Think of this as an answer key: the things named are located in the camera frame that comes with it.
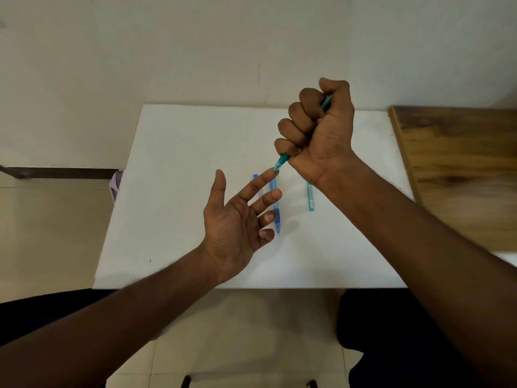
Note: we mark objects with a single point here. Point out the person's left leg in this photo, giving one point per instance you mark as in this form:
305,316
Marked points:
36,311

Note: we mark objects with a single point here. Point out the person's right middle finger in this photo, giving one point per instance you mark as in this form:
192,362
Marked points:
301,117

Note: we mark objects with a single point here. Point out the black table foot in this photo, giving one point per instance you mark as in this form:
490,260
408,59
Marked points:
312,384
185,382

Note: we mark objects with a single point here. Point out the blue pen cap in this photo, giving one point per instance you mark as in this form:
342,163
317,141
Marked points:
255,180

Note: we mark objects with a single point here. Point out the person's left little finger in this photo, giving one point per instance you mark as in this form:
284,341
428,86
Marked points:
266,237

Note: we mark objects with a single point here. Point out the person's left forearm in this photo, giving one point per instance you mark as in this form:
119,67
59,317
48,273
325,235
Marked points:
109,323

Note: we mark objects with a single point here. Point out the teal pen cap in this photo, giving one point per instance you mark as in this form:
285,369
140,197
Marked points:
310,200

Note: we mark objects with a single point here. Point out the person's leg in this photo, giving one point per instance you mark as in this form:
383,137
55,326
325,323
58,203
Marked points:
383,335
36,311

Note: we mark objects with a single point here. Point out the person's right leg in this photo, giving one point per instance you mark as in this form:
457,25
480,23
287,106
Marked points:
383,335

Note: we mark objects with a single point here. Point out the wooden table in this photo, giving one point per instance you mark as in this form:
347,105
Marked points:
464,173

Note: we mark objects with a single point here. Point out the person's left middle finger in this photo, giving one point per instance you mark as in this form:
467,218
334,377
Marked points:
266,202

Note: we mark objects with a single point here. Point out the person's right hand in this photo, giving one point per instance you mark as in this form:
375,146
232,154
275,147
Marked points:
323,137

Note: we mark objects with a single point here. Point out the person's right little finger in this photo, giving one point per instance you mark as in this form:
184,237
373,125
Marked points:
286,147

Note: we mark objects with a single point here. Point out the teal pen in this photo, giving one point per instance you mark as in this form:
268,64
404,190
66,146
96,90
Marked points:
282,161

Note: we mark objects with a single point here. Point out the person's right forearm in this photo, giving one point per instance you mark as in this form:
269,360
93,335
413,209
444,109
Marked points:
424,254

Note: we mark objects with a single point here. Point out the person's right thumb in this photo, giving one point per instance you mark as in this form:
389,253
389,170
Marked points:
337,96

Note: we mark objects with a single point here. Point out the person's left hand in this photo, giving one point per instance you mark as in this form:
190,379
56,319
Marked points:
230,234

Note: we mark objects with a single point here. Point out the blue pen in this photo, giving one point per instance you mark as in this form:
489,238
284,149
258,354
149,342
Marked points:
277,227

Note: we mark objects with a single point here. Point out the light purple object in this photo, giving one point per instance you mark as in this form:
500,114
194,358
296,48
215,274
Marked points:
116,183

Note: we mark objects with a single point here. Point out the person's left thumb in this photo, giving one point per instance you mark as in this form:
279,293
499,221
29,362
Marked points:
216,191

